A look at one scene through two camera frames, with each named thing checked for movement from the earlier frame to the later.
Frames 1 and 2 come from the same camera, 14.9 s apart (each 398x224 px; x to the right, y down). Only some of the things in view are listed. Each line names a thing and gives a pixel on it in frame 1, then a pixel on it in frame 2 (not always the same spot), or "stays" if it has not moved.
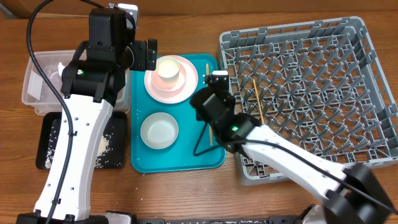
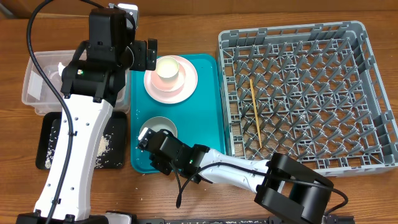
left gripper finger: (152, 54) stays
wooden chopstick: (259, 101) -> (253, 96)
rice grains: (104, 149) stays
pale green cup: (167, 68) stays
